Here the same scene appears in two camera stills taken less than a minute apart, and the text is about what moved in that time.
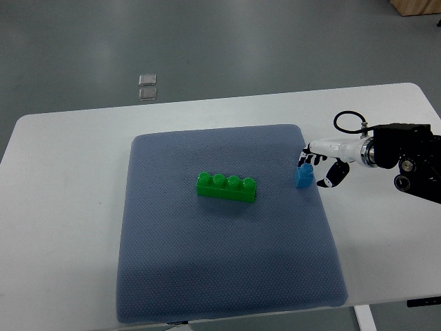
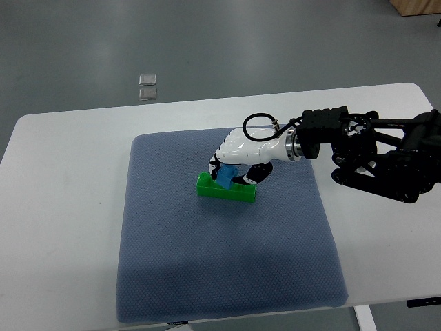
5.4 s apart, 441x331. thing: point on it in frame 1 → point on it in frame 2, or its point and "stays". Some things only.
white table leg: [364, 318] stays
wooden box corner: [405, 7] stays
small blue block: [304, 176] → [224, 174]
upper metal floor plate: [147, 80] stays
